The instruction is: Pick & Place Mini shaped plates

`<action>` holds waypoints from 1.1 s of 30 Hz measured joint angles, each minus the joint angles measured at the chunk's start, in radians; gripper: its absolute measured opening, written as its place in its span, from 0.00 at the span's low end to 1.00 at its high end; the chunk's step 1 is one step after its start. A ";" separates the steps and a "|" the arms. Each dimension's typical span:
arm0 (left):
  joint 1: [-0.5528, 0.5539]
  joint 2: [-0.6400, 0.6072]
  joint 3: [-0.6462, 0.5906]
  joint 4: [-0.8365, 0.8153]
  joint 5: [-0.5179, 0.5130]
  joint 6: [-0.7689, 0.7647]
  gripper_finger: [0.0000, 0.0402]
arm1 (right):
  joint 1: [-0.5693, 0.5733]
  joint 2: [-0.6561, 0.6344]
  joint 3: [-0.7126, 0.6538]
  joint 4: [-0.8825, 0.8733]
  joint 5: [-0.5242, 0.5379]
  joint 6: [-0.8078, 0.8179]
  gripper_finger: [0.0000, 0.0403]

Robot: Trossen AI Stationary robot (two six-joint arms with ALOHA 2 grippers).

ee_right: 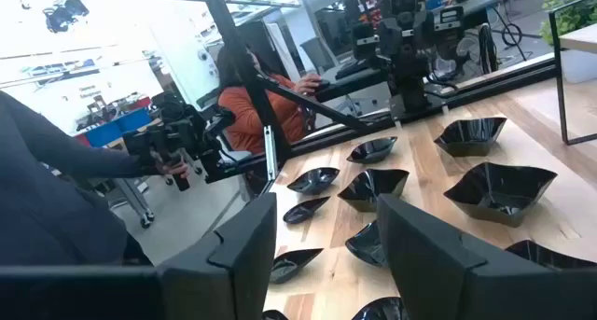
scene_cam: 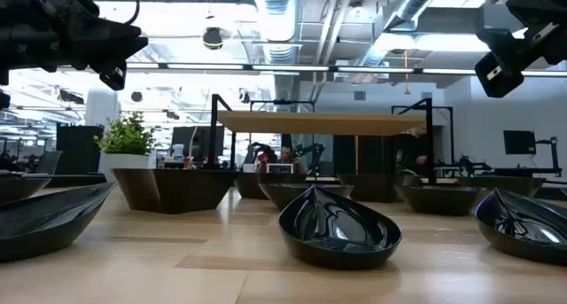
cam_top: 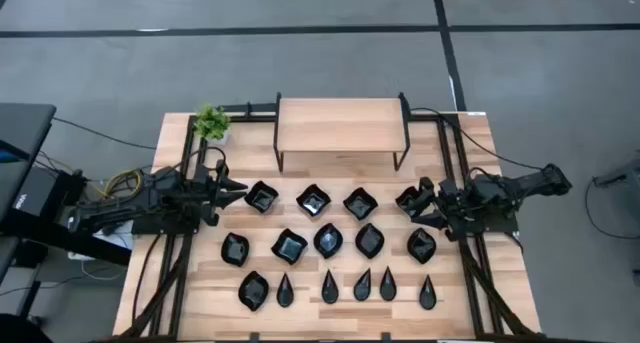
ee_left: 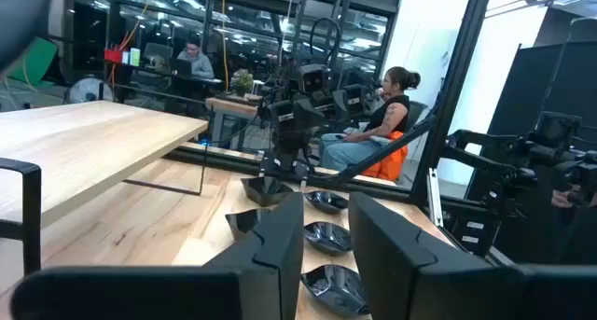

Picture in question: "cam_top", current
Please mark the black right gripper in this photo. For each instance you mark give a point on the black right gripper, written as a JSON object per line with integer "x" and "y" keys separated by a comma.
{"x": 452, "y": 205}

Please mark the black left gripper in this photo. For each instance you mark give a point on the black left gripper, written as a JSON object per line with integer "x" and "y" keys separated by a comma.
{"x": 207, "y": 193}

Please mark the black square mini plate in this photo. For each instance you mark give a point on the black square mini plate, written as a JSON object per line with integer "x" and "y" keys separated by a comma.
{"x": 289, "y": 246}
{"x": 261, "y": 198}
{"x": 407, "y": 204}
{"x": 313, "y": 201}
{"x": 360, "y": 204}

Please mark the black leaf-shaped mini plate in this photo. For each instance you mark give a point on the black leaf-shaped mini plate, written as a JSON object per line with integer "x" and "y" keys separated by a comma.
{"x": 328, "y": 241}
{"x": 421, "y": 246}
{"x": 235, "y": 249}
{"x": 369, "y": 241}
{"x": 253, "y": 291}

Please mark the black teardrop mini plate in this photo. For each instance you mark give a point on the black teardrop mini plate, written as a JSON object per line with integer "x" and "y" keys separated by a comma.
{"x": 427, "y": 297}
{"x": 362, "y": 288}
{"x": 387, "y": 288}
{"x": 329, "y": 290}
{"x": 285, "y": 294}

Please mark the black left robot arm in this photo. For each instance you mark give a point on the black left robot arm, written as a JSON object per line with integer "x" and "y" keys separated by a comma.
{"x": 115, "y": 212}

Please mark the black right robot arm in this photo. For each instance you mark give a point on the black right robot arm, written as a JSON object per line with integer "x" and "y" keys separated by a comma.
{"x": 530, "y": 183}

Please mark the green plant in white pot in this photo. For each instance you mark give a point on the green plant in white pot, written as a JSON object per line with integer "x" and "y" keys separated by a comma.
{"x": 212, "y": 123}

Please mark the white power strip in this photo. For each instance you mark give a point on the white power strip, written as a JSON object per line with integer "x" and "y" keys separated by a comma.
{"x": 120, "y": 238}

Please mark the wooden shelf riser black legs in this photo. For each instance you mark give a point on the wooden shelf riser black legs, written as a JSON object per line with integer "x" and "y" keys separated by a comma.
{"x": 340, "y": 125}

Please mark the black computer box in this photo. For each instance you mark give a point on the black computer box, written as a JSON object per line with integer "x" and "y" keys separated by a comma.
{"x": 40, "y": 188}

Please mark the grey equipment stand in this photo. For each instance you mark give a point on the grey equipment stand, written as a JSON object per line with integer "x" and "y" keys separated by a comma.
{"x": 625, "y": 175}

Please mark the black desk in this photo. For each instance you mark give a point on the black desk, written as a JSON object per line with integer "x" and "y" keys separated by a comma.
{"x": 30, "y": 128}

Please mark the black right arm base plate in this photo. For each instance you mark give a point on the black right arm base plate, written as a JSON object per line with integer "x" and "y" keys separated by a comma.
{"x": 505, "y": 225}

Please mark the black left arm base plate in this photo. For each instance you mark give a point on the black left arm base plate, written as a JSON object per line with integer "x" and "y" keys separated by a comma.
{"x": 150, "y": 227}

